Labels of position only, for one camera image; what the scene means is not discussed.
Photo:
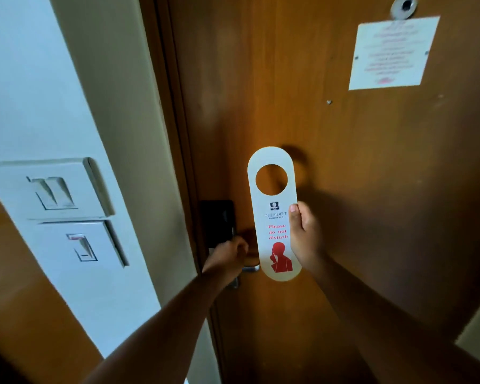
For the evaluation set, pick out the white double switch plate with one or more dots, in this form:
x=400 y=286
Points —
x=50 y=189

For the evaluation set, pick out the person's left hand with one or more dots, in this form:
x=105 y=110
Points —
x=226 y=257

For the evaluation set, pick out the silver door peephole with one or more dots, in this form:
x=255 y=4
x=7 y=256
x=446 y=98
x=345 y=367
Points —
x=403 y=5

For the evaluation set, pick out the white door hanger sign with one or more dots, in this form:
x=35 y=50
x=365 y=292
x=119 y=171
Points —
x=272 y=223

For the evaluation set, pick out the person's right forearm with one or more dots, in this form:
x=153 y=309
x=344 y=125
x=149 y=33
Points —
x=388 y=327

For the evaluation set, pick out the black electronic door lock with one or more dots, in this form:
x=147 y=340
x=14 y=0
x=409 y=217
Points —
x=218 y=225

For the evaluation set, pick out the white single switch plate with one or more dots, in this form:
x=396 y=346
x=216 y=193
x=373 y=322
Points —
x=74 y=245

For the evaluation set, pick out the brown wooden door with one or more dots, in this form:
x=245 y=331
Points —
x=364 y=155

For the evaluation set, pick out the brown wooden door frame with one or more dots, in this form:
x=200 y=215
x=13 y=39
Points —
x=172 y=115

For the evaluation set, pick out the person's left forearm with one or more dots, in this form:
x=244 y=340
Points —
x=160 y=335

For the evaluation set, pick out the person's right hand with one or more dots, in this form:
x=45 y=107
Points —
x=307 y=235

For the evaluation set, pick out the white notice sheet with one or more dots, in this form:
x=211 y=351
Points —
x=392 y=52

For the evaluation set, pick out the person's right thumb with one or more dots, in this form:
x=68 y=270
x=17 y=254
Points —
x=294 y=222

